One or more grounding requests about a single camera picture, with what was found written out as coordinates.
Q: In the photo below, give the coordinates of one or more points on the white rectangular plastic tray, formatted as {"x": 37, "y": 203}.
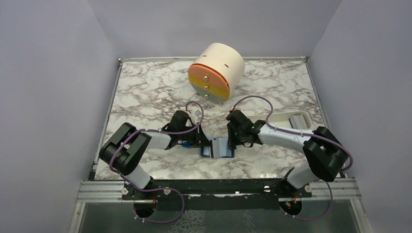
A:
{"x": 282, "y": 119}

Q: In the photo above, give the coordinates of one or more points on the blue card holder wallet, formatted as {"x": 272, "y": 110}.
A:
{"x": 206, "y": 151}

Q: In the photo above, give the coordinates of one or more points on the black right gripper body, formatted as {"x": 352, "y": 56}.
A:
{"x": 235, "y": 136}

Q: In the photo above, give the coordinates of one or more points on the black metal base rail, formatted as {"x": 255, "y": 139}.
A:
{"x": 214, "y": 194}

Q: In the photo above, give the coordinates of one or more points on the stack of white cards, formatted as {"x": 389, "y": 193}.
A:
{"x": 298, "y": 122}

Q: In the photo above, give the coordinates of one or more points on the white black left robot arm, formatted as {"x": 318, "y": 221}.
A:
{"x": 125, "y": 148}

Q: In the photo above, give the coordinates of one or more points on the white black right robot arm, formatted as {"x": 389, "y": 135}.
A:
{"x": 324, "y": 153}

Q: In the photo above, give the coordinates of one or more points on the small blue plastic box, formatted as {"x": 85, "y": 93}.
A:
{"x": 186, "y": 144}

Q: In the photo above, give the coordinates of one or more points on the round beige drawer cabinet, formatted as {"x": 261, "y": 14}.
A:
{"x": 216, "y": 72}

